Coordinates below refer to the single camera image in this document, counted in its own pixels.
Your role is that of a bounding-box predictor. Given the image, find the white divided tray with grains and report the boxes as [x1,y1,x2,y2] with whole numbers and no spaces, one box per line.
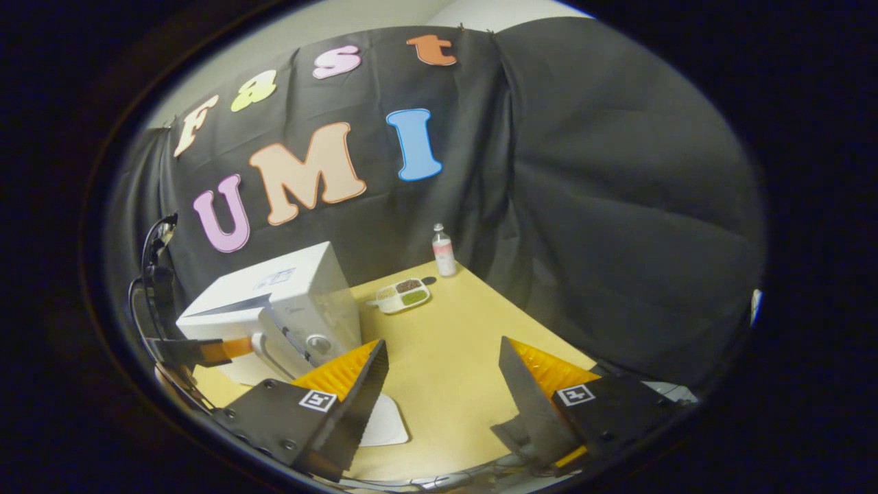
[366,277,431,315]

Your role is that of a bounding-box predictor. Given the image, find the small bottle with pink label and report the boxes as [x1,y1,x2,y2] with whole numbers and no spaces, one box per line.
[432,223,458,277]

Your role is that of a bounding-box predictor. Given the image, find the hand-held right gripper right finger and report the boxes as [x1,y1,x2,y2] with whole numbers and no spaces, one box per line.
[497,336,687,474]

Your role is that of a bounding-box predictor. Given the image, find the white square plate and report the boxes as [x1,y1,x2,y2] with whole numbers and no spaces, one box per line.
[357,393,410,447]

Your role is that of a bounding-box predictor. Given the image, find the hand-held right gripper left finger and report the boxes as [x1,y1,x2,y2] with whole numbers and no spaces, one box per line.
[211,338,389,482]

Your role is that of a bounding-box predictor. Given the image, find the white microwave oven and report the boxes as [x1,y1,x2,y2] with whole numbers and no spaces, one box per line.
[176,241,363,386]

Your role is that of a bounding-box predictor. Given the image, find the black backdrop cloth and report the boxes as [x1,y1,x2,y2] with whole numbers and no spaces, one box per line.
[110,17,766,392]

